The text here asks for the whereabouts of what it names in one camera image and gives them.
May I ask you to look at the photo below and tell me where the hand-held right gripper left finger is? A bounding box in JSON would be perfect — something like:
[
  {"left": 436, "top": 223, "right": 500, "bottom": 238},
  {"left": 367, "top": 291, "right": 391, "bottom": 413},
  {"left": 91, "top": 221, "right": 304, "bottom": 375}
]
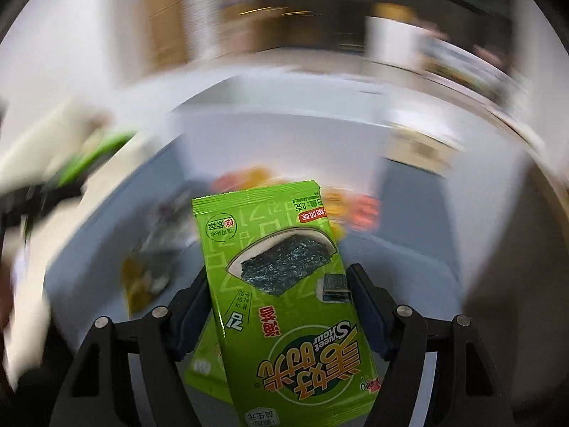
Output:
[{"left": 49, "top": 269, "right": 214, "bottom": 427}]

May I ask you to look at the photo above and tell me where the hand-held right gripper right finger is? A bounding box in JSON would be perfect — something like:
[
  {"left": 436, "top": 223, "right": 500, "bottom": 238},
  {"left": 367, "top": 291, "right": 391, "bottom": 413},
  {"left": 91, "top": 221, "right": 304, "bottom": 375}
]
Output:
[{"left": 347, "top": 263, "right": 516, "bottom": 427}]

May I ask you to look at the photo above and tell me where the green seaweed snack packet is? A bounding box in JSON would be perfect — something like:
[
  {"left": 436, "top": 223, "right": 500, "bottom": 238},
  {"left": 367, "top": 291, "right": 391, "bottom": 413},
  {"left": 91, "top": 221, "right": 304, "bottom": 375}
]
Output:
[
  {"left": 184, "top": 311, "right": 236, "bottom": 405},
  {"left": 192, "top": 180, "right": 379, "bottom": 427}
]

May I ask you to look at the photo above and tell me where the yellow and dark snack packet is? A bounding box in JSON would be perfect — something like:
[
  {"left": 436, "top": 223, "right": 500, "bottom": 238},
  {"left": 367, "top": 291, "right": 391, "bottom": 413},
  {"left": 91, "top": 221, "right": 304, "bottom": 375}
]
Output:
[{"left": 120, "top": 249, "right": 179, "bottom": 316}]

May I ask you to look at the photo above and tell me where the blue table cloth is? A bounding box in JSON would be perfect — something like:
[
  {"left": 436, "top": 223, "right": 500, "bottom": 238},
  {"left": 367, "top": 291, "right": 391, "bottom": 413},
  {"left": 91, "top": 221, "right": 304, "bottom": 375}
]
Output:
[{"left": 40, "top": 142, "right": 467, "bottom": 427}]

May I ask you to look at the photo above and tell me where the red snack packet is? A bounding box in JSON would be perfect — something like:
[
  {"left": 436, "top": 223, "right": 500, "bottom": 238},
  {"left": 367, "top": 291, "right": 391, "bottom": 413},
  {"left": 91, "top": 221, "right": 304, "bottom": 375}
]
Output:
[{"left": 347, "top": 193, "right": 383, "bottom": 232}]

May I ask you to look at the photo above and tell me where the orange snack packet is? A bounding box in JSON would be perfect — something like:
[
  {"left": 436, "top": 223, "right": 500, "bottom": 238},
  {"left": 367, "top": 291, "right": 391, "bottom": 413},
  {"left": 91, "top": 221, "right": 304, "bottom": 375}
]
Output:
[{"left": 211, "top": 167, "right": 285, "bottom": 193}]

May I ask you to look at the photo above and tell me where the white foam board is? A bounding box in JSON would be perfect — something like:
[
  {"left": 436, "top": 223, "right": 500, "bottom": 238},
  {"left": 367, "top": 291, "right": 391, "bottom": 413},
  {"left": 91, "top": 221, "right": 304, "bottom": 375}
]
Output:
[{"left": 171, "top": 73, "right": 530, "bottom": 214}]

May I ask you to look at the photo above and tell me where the large cardboard box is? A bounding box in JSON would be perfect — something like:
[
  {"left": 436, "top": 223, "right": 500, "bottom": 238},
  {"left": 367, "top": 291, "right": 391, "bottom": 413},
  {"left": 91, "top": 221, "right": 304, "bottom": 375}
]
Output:
[{"left": 142, "top": 0, "right": 198, "bottom": 68}]

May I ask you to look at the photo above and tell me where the printed landscape box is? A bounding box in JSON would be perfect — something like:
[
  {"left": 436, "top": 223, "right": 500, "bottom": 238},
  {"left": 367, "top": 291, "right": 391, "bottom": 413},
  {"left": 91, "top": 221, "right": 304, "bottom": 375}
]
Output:
[{"left": 424, "top": 38, "right": 516, "bottom": 103}]

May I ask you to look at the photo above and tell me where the white foam box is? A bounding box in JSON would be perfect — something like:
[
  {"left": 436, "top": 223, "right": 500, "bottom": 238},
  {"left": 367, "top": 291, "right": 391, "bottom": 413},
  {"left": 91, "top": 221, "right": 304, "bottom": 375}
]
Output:
[{"left": 367, "top": 14, "right": 428, "bottom": 65}]

